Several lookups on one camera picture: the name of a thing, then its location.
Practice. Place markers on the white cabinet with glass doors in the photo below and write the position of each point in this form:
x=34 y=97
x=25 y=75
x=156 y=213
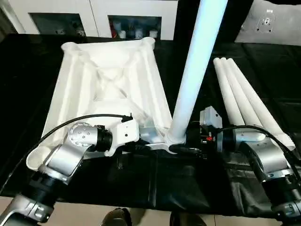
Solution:
x=94 y=9

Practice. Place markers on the white panel with round mount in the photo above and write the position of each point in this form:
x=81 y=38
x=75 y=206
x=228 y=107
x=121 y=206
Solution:
x=282 y=28

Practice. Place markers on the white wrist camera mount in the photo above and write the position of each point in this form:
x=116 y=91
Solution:
x=124 y=131
x=211 y=117

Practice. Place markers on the white plastic table top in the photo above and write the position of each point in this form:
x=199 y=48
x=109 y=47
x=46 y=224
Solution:
x=75 y=89

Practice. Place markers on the grey curtain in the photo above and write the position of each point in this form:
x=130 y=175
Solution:
x=7 y=23

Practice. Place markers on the dark left robot foot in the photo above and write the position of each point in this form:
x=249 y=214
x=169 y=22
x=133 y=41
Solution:
x=117 y=217

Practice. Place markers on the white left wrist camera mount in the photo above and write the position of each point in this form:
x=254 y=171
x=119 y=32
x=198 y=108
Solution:
x=124 y=131

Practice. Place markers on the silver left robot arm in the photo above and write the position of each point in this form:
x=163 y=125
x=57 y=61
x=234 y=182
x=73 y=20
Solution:
x=65 y=160

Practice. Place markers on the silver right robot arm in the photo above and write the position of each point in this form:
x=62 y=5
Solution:
x=263 y=153

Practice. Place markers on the glossy black box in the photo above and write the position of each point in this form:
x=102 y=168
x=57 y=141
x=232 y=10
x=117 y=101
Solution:
x=235 y=16

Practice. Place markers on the white plastic table leg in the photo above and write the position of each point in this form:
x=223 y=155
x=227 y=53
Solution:
x=195 y=70
x=225 y=94
x=256 y=101
x=240 y=96

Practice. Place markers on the black table mat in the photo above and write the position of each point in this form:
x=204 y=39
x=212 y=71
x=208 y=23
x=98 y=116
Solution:
x=35 y=82

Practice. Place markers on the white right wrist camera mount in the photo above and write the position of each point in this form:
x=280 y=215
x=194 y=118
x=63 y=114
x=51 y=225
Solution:
x=211 y=117

